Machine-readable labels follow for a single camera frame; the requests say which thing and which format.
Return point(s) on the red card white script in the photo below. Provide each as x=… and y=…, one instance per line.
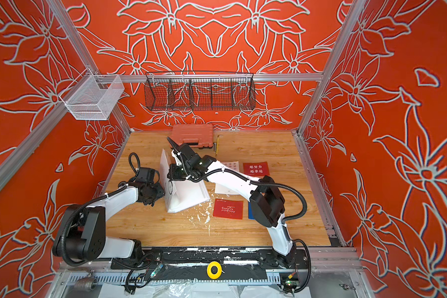
x=228, y=209

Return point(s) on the white card red chinese text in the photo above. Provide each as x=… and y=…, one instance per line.
x=233, y=165

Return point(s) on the white photo album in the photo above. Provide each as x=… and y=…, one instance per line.
x=180, y=195

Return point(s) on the red card top row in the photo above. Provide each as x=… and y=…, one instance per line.
x=259, y=169

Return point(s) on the blue card white text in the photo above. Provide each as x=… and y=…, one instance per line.
x=250, y=212

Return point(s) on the yellow handled hex key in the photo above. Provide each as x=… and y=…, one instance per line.
x=216, y=144

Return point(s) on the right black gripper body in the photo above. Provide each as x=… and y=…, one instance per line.
x=184, y=169

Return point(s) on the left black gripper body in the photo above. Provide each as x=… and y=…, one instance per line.
x=156, y=192

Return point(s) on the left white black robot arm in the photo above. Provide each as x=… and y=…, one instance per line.
x=82, y=238

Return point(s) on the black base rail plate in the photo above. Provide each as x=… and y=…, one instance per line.
x=241, y=266

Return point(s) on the white mesh basket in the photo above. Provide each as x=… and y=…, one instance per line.
x=92, y=100

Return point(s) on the yellow tape roll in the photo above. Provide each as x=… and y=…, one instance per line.
x=214, y=270

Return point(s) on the red plastic tool case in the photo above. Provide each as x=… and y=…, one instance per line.
x=196, y=135

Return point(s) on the black wire basket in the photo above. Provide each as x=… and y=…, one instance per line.
x=205, y=91

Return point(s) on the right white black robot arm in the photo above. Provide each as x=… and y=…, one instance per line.
x=263, y=194

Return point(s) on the blank white card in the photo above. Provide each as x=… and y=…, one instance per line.
x=220, y=189

